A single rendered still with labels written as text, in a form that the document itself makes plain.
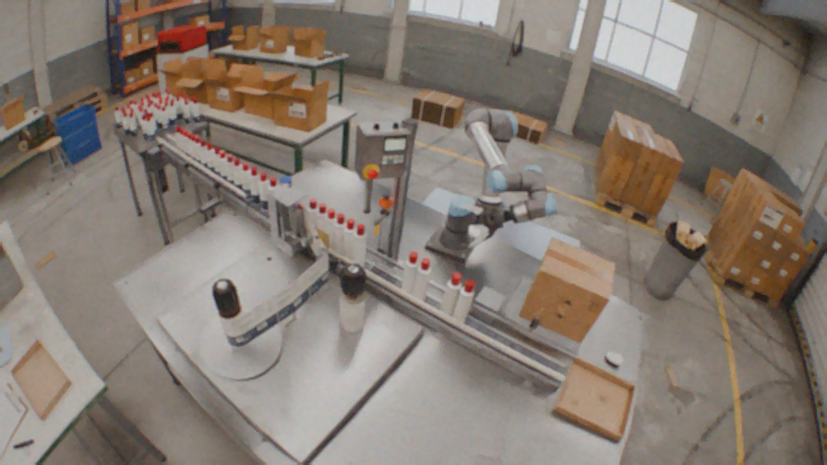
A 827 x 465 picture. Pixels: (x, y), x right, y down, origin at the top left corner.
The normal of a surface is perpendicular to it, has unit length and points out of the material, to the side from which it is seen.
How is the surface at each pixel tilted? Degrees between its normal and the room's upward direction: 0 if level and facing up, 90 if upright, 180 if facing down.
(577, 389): 0
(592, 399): 0
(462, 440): 0
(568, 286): 90
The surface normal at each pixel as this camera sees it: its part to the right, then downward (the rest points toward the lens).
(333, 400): 0.13, -0.78
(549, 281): -0.47, 0.49
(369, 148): 0.38, 0.61
